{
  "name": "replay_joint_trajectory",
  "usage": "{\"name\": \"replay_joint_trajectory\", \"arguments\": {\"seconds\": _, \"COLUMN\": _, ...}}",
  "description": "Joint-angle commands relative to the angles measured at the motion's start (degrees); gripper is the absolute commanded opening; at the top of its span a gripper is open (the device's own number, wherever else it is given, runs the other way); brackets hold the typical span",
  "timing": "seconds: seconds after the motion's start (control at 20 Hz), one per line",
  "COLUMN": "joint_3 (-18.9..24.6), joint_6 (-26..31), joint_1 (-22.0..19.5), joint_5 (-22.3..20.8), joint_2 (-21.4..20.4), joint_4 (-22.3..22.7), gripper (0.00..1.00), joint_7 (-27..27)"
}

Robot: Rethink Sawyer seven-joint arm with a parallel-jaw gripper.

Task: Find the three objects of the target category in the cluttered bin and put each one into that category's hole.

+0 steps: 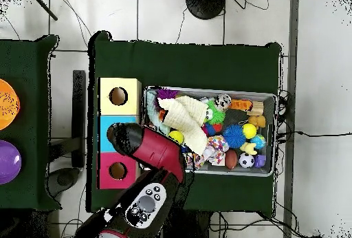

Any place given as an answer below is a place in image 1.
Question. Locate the black round stand base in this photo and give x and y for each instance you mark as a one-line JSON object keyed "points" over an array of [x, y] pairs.
{"points": [[206, 2]]}

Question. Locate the purple spiky rubber ball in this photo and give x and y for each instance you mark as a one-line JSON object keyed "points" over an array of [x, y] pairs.
{"points": [[166, 94]]}

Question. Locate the small soccer ball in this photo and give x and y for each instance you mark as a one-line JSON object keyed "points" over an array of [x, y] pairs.
{"points": [[246, 160]]}

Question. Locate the cream waffle cloth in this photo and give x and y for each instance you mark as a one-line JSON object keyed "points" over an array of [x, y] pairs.
{"points": [[187, 119]]}

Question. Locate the green spiky rubber ball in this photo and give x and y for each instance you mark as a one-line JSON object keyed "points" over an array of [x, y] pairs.
{"points": [[216, 114]]}

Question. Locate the purple plastic bowl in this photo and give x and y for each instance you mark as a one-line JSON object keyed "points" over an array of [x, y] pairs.
{"points": [[8, 162]]}

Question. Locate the blue spiky rubber ball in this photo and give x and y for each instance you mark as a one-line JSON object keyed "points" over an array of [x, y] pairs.
{"points": [[233, 136]]}

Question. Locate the wooden box with three holes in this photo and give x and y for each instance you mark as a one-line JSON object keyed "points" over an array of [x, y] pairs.
{"points": [[132, 103]]}

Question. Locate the orange plastic bowl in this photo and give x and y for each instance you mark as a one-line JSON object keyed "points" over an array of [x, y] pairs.
{"points": [[8, 103]]}

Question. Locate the colourful heart print cloth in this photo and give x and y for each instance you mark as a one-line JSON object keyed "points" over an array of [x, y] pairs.
{"points": [[217, 148]]}

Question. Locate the light blue waffle cloth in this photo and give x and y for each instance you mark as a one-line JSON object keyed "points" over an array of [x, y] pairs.
{"points": [[151, 111]]}

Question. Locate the dark green tablecloth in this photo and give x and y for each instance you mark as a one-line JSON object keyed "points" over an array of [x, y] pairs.
{"points": [[22, 62], [192, 64]]}

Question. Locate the black tripod leg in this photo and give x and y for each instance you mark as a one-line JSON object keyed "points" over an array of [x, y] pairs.
{"points": [[44, 6]]}

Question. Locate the yellow smiley ball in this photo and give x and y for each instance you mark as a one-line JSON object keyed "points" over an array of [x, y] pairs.
{"points": [[176, 136]]}

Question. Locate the plain yellow ball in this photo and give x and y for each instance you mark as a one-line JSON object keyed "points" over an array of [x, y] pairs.
{"points": [[249, 130]]}

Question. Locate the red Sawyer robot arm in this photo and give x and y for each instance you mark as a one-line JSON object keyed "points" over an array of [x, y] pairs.
{"points": [[156, 150]]}

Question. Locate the black upright panel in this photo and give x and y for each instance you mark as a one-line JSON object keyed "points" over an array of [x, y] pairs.
{"points": [[79, 111]]}

